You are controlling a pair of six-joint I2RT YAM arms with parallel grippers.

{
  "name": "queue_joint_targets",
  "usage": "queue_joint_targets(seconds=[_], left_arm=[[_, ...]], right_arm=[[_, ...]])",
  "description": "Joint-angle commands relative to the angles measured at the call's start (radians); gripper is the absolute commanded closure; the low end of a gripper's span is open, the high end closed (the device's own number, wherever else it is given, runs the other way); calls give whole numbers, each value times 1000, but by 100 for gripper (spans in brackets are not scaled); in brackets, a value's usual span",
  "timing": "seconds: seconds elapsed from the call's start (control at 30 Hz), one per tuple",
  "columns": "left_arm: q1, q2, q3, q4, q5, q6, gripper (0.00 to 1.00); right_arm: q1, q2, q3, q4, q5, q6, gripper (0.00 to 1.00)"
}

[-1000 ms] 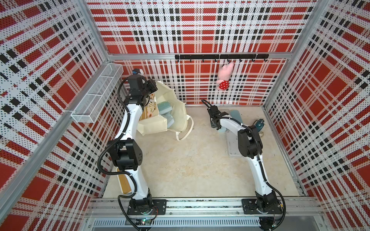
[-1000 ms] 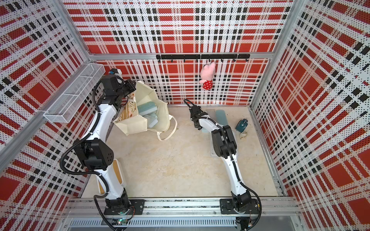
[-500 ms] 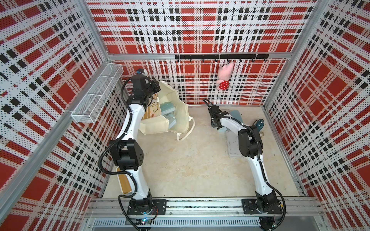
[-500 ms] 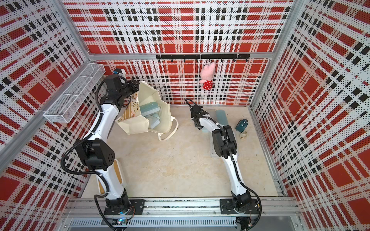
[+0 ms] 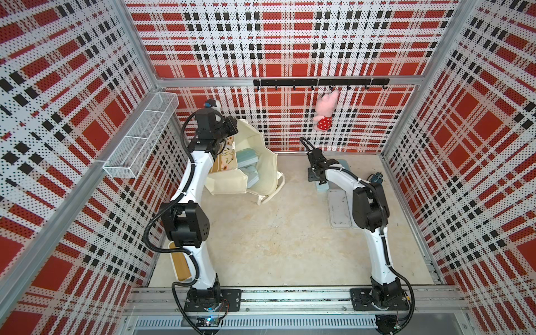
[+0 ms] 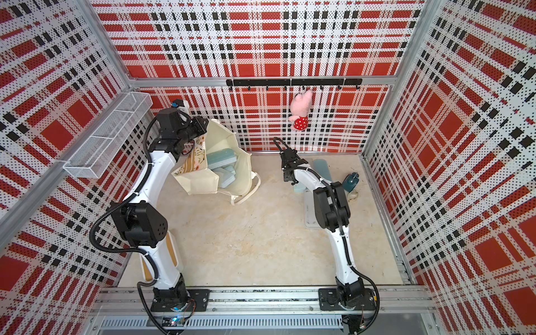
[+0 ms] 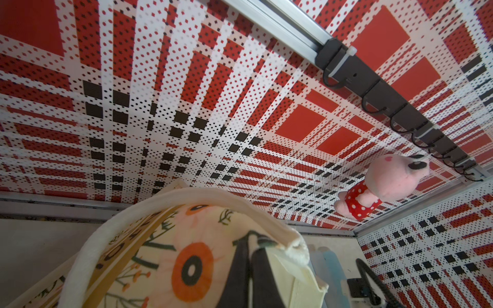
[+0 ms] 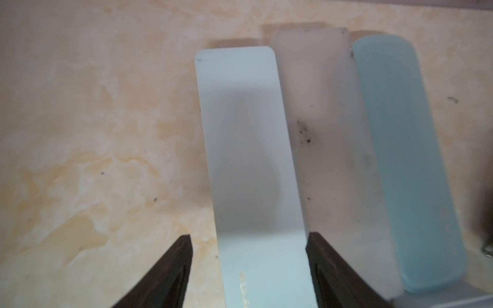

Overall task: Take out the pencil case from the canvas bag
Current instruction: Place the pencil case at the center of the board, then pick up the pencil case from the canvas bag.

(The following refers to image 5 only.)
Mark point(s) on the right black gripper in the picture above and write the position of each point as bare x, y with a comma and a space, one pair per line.
310, 174

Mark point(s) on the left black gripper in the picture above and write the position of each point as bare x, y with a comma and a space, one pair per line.
232, 123

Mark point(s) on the cream floral canvas bag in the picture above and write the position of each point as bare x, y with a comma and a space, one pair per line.
262, 179

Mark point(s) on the white pencil case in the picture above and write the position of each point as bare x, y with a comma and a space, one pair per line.
339, 213

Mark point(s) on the light blue box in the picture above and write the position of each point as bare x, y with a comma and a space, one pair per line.
246, 157
321, 188

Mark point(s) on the teal pencil case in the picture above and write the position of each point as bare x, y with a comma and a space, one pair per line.
344, 164

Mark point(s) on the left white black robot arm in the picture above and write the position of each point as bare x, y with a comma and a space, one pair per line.
181, 226

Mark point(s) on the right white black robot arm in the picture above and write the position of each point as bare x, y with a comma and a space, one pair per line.
368, 210

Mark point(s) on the light blue box in bag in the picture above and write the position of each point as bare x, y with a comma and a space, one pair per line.
246, 157

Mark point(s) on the pink plush pig toy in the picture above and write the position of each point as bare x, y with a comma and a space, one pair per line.
324, 110

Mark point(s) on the teal alarm clock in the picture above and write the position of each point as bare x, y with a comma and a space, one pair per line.
376, 178

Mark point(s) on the white box wooden lid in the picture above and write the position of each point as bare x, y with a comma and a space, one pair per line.
180, 266

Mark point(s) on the white wire mesh shelf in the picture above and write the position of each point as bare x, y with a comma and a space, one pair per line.
150, 120

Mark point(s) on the black wall hook rail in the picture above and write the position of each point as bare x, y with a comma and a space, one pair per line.
322, 82

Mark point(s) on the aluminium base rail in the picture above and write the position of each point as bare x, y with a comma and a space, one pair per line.
334, 310

